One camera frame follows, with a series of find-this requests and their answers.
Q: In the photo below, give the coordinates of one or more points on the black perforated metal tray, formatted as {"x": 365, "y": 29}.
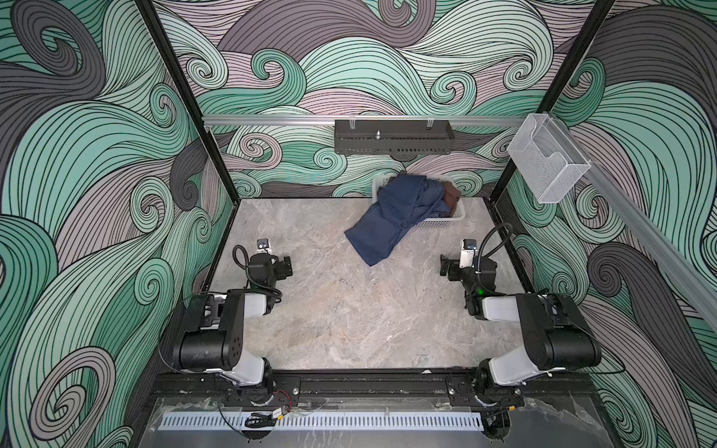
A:
{"x": 393, "y": 137}

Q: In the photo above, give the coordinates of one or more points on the aluminium rail right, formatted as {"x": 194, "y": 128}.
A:
{"x": 666, "y": 199}

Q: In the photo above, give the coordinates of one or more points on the white plastic laundry basket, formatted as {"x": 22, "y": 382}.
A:
{"x": 435, "y": 221}

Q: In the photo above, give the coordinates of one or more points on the white slotted cable duct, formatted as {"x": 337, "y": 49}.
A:
{"x": 406, "y": 421}

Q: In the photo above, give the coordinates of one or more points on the aluminium rail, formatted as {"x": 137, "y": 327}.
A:
{"x": 666, "y": 199}
{"x": 328, "y": 120}

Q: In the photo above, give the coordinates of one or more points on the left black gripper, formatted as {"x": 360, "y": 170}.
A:
{"x": 282, "y": 266}

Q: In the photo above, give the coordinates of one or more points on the brown trousers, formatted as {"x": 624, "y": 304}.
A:
{"x": 451, "y": 198}

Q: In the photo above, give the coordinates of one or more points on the clear plastic wall bin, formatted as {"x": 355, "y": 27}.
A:
{"x": 547, "y": 156}

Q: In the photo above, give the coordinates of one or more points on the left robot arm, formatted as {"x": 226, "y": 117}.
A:
{"x": 212, "y": 332}

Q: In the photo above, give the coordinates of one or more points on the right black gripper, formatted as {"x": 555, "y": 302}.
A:
{"x": 450, "y": 268}

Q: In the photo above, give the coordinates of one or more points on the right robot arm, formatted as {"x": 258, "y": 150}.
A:
{"x": 555, "y": 335}

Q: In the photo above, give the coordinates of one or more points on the aluminium rail back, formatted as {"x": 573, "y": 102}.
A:
{"x": 328, "y": 120}

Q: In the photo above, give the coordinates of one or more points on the blue denim trousers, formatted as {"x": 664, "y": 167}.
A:
{"x": 406, "y": 201}

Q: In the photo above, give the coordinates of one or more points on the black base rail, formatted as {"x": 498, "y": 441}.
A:
{"x": 461, "y": 387}

